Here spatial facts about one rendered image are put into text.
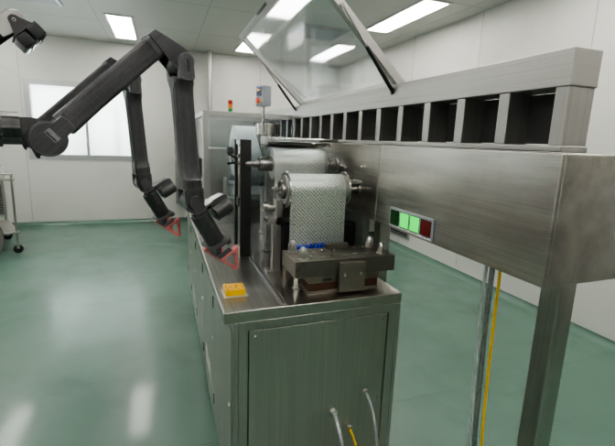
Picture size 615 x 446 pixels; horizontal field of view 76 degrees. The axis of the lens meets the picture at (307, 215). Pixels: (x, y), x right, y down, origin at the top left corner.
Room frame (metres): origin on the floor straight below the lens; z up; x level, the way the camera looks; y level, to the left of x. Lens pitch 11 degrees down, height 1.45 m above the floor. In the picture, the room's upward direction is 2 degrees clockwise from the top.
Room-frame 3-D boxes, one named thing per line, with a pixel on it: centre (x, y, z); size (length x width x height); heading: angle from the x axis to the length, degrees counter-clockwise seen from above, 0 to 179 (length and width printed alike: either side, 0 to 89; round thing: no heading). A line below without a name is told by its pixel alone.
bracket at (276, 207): (1.58, 0.14, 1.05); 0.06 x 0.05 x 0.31; 110
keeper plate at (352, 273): (1.37, -0.17, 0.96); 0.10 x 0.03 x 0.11; 110
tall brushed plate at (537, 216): (2.33, -0.10, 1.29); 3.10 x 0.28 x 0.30; 20
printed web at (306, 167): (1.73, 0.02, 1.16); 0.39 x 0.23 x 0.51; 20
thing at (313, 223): (1.55, -0.04, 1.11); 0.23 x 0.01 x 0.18; 110
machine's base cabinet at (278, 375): (2.46, 0.37, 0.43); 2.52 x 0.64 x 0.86; 20
